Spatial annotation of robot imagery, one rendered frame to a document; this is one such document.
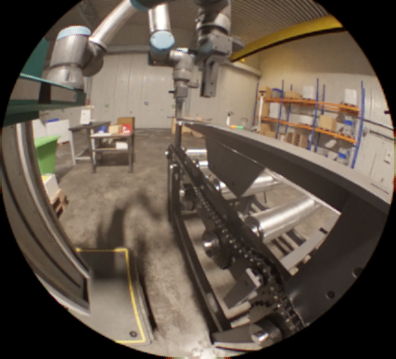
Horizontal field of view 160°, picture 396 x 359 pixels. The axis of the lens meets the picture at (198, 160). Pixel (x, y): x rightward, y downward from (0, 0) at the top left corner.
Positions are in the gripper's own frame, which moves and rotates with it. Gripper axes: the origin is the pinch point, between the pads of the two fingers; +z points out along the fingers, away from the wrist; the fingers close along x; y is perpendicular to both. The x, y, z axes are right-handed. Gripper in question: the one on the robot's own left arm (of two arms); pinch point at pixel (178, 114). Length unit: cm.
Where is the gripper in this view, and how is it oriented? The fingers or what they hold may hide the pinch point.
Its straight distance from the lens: 71.2
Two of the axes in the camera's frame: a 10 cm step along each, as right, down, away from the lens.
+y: -9.4, 0.2, -3.3
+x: 3.2, 3.3, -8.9
